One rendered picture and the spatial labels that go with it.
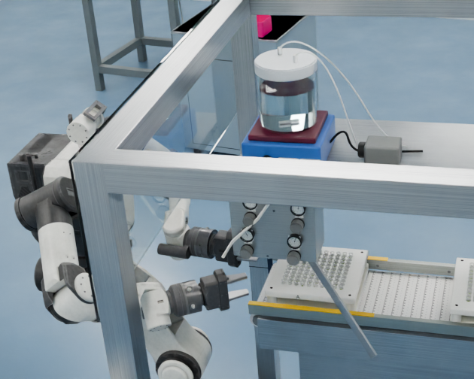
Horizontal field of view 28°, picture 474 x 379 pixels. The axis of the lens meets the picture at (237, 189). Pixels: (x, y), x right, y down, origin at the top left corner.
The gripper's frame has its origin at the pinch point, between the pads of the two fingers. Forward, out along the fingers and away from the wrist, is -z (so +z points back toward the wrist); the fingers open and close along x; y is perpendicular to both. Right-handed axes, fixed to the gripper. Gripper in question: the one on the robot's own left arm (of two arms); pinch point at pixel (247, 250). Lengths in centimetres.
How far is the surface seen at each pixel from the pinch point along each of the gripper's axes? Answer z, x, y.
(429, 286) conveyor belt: -51, 8, -7
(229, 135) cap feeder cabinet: 111, 77, -219
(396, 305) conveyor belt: -44.9, 7.5, 4.1
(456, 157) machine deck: -59, -36, -1
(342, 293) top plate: -32.8, 0.2, 12.8
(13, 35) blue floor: 378, 92, -383
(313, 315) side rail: -26.2, 5.2, 17.9
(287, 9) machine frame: -13, -69, -9
